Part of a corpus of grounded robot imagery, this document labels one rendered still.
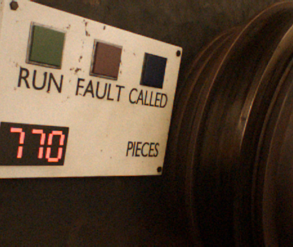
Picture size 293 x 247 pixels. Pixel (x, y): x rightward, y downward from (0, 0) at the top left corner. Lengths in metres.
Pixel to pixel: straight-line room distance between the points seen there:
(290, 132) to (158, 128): 0.17
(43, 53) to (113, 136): 0.14
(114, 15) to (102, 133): 0.15
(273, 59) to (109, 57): 0.19
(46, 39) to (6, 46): 0.04
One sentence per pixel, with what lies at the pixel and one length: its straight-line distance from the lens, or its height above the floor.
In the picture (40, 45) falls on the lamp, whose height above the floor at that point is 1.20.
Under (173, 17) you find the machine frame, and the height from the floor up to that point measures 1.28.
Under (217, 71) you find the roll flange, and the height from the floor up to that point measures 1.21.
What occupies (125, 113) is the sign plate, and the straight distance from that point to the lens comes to 0.53.
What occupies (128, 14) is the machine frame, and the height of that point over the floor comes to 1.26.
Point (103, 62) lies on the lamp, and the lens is 0.50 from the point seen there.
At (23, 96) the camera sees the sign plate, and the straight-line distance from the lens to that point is 0.45.
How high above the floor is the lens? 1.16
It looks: 3 degrees down
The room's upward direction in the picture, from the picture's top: 9 degrees clockwise
